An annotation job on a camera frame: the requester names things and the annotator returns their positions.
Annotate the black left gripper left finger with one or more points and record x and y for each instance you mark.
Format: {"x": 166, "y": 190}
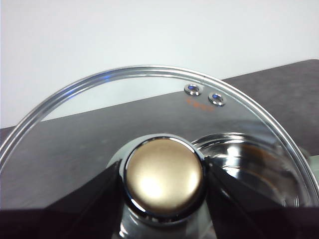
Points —
{"x": 74, "y": 214}

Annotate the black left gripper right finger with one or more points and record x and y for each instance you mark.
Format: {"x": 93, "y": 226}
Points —
{"x": 249, "y": 214}

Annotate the glass lid with green knob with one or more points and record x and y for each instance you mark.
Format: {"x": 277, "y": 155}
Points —
{"x": 163, "y": 179}

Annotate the pale green electric steamer pot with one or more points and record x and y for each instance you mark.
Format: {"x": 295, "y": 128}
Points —
{"x": 315, "y": 165}

